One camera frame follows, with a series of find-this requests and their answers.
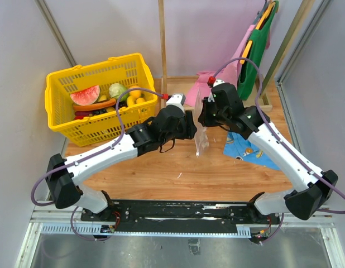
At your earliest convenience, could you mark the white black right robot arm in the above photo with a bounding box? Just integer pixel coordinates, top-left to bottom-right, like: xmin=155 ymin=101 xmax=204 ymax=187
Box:
xmin=198 ymin=80 xmax=338 ymax=223

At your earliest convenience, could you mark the blue cartoon print cloth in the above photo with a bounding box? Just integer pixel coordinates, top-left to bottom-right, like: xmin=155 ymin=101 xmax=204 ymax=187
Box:
xmin=223 ymin=132 xmax=280 ymax=170

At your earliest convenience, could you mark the watermelon slice toy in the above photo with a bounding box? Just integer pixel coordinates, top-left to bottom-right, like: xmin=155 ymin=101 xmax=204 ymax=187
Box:
xmin=70 ymin=85 xmax=100 ymax=106

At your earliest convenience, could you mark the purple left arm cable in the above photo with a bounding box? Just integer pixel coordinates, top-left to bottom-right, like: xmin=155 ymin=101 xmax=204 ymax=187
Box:
xmin=31 ymin=88 xmax=169 ymax=242

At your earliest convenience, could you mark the yellow plastic shopping basket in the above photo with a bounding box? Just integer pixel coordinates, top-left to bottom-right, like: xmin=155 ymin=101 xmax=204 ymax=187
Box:
xmin=45 ymin=53 xmax=158 ymax=147

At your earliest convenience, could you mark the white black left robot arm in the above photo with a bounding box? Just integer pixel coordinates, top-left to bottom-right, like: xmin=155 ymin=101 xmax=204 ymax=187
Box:
xmin=45 ymin=105 xmax=197 ymax=221

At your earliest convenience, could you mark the green cabbage toy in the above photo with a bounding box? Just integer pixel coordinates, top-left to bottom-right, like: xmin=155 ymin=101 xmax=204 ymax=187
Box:
xmin=109 ymin=83 xmax=129 ymax=101

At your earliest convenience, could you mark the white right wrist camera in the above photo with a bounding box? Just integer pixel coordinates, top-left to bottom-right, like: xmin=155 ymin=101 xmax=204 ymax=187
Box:
xmin=207 ymin=76 xmax=225 ymax=88

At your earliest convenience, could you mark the green cloth garment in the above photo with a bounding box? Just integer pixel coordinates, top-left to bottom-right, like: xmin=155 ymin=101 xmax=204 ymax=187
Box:
xmin=237 ymin=1 xmax=279 ymax=101

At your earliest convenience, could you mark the red chili pepper toy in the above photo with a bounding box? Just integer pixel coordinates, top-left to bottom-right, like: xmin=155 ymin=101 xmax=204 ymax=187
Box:
xmin=74 ymin=111 xmax=93 ymax=120

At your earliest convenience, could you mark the yellow clothes hanger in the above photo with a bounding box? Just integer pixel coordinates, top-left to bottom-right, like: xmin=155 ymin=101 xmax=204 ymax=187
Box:
xmin=239 ymin=40 xmax=253 ymax=65

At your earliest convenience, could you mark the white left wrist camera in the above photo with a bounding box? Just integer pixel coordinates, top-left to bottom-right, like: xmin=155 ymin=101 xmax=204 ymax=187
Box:
xmin=166 ymin=93 xmax=186 ymax=112

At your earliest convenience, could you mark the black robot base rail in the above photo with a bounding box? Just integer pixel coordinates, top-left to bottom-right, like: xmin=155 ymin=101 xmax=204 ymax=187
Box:
xmin=81 ymin=199 xmax=280 ymax=236

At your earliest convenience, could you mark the yellow banana toy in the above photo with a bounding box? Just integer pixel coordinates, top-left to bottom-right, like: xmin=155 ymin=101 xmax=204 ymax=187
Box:
xmin=98 ymin=95 xmax=107 ymax=103

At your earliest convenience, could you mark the clear zip top bag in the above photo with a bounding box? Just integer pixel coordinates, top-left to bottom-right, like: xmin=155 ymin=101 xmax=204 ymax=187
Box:
xmin=193 ymin=90 xmax=209 ymax=157

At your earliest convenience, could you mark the yellow mango toy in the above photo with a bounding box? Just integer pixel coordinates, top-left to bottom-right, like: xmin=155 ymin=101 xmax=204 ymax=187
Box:
xmin=126 ymin=95 xmax=136 ymax=107

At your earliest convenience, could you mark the orange hot dog toy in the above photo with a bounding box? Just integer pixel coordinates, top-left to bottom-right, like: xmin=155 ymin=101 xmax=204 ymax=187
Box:
xmin=73 ymin=98 xmax=116 ymax=111

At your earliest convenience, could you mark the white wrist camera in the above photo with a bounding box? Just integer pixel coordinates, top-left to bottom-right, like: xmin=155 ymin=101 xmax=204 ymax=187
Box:
xmin=207 ymin=76 xmax=225 ymax=88
xmin=166 ymin=93 xmax=186 ymax=112

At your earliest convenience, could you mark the dark grape bunch toy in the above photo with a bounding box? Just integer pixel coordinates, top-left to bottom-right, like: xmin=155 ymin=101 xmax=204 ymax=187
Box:
xmin=118 ymin=101 xmax=127 ymax=109

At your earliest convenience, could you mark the orange fruit toy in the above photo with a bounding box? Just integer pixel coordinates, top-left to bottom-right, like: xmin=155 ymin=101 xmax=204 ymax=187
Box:
xmin=129 ymin=85 xmax=143 ymax=99

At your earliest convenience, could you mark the wooden clothes rack frame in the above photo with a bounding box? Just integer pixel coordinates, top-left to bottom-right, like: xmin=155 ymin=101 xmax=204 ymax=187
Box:
xmin=155 ymin=1 xmax=316 ymax=112

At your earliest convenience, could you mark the pink cloth garment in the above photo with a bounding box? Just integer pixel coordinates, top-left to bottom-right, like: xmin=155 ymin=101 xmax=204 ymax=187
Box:
xmin=185 ymin=24 xmax=255 ymax=107

